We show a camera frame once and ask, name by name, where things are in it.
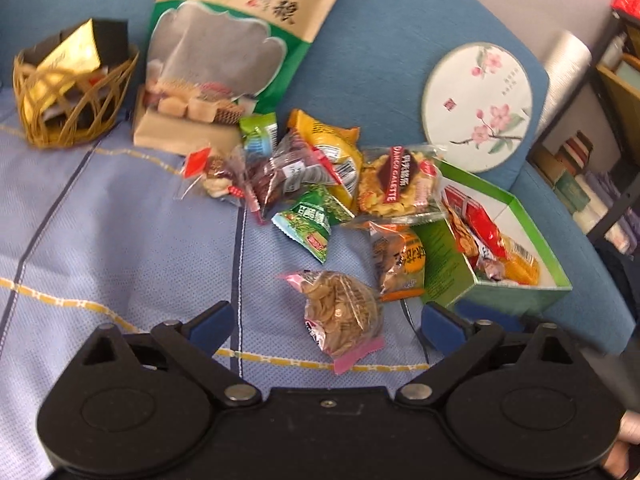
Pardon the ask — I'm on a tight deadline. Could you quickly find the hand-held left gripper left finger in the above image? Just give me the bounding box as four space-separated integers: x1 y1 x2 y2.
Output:
80 301 262 407

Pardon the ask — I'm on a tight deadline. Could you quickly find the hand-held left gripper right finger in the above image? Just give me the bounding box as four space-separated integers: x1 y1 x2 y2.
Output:
395 302 576 405

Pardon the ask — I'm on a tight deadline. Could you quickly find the green cardboard box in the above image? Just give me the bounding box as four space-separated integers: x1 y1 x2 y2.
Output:
412 157 574 317

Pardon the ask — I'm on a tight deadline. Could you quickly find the orange nut packet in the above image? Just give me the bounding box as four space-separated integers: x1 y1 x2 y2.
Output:
369 221 427 302

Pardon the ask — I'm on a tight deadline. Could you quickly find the yellow soft bread packet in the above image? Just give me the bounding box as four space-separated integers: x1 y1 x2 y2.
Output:
500 236 542 286

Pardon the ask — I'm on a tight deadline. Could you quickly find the pink edged biscuit packet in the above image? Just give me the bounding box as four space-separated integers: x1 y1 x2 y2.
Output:
276 269 387 375

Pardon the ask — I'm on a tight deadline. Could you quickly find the red chip packet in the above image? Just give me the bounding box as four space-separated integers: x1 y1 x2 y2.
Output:
442 185 512 262

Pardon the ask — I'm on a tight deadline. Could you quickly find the green candy packet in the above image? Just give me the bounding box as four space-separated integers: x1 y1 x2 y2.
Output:
271 185 354 264

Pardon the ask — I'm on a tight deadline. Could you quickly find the clear mixed nut packet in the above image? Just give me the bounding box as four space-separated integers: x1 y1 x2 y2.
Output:
174 147 252 209

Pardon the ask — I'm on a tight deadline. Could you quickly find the clear galette cracker packet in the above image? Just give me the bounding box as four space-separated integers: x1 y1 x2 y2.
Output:
356 145 447 219

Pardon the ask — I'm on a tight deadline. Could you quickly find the dark red date packet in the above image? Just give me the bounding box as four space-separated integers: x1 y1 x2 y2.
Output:
244 130 342 224

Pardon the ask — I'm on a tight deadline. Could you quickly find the yellow snack packet white label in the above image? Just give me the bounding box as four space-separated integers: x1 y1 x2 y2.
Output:
287 108 364 207

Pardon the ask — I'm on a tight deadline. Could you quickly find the light blue striped blanket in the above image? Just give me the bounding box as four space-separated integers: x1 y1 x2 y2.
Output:
0 85 451 461

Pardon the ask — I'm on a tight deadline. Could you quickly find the small green blue packet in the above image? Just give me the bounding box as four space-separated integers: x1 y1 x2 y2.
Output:
238 112 279 159

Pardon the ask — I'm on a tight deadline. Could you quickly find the striped vase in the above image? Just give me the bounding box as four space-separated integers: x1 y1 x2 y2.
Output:
559 131 595 167

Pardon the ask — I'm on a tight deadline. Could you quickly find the round floral paper fan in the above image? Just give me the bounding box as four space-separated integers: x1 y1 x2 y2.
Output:
422 42 534 174

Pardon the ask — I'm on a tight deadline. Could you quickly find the black metal shelf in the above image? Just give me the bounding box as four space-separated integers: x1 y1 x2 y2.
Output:
584 10 640 242

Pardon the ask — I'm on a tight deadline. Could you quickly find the woven wicker basket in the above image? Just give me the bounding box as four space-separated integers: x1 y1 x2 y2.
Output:
12 42 141 149

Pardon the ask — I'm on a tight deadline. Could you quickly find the large beige green grain pouch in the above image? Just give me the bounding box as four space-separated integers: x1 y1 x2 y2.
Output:
132 0 362 154

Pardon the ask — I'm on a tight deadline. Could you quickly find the blue sofa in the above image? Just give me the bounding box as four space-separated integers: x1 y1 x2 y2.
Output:
0 0 640 358

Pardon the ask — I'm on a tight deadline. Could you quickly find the silver foil roll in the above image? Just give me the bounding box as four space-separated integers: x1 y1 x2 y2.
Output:
537 30 599 134

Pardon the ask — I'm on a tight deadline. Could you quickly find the gold foil packet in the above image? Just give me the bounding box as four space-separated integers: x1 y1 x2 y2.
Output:
35 19 103 106

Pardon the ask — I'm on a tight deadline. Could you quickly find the small black box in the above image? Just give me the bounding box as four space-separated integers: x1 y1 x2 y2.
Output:
60 18 132 63

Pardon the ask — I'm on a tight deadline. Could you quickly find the wooden frame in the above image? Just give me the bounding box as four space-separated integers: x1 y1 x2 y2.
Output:
596 54 640 137

